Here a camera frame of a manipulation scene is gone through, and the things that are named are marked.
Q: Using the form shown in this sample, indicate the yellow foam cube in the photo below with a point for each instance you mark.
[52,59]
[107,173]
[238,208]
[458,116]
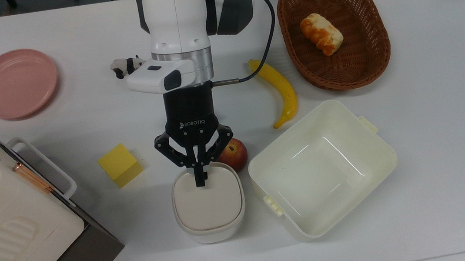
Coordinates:
[119,165]

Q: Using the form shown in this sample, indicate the pink plastic plate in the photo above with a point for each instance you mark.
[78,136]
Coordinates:
[16,84]

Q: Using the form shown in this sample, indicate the brown wicker basket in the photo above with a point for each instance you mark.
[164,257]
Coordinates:
[364,58]

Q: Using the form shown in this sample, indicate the bread loaf piece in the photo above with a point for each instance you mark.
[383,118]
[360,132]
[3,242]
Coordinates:
[321,33]

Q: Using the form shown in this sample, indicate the cream plastic storage cabinet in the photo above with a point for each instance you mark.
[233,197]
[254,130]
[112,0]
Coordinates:
[9,243]

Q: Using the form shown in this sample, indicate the red apple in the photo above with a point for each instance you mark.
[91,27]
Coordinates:
[237,156]

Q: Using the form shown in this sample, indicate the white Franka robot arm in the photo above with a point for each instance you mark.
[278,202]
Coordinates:
[175,14]

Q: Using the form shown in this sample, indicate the white square plastic bin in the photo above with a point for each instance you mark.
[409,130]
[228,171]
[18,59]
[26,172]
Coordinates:
[325,172]

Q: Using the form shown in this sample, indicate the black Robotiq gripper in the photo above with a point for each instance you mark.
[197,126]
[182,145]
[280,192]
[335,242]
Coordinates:
[190,109]

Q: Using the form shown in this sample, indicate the small panda toy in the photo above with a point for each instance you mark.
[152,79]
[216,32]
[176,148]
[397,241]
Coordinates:
[122,66]

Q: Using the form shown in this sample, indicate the small cream lidded trash can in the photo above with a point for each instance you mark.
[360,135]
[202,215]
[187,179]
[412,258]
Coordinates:
[208,207]

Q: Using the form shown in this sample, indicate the yellow banana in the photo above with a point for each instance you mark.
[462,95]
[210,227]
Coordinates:
[284,89]

